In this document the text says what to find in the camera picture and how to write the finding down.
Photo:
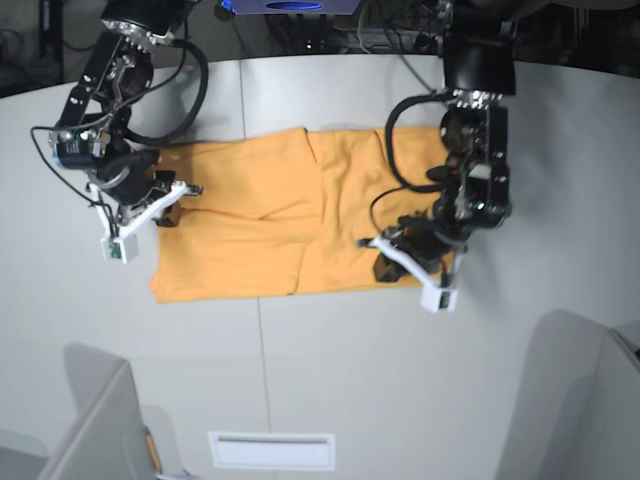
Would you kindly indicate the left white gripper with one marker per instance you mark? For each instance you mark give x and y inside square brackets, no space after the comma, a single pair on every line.
[426,249]

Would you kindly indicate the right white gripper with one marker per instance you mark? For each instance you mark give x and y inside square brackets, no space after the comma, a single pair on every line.
[130,192]

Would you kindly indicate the orange yellow T-shirt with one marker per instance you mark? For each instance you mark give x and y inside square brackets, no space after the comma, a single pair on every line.
[281,214]

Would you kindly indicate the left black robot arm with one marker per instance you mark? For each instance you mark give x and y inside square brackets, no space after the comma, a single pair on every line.
[472,186]

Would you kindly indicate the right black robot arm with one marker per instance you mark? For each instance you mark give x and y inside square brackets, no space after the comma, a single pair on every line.
[93,128]

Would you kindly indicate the purple blue device box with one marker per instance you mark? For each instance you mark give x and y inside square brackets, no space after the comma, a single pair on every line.
[266,7]

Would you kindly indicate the white table slot plate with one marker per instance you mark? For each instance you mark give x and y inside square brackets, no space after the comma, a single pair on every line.
[270,451]

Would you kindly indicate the orange tool in bin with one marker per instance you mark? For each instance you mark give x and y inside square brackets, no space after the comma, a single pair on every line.
[155,459]

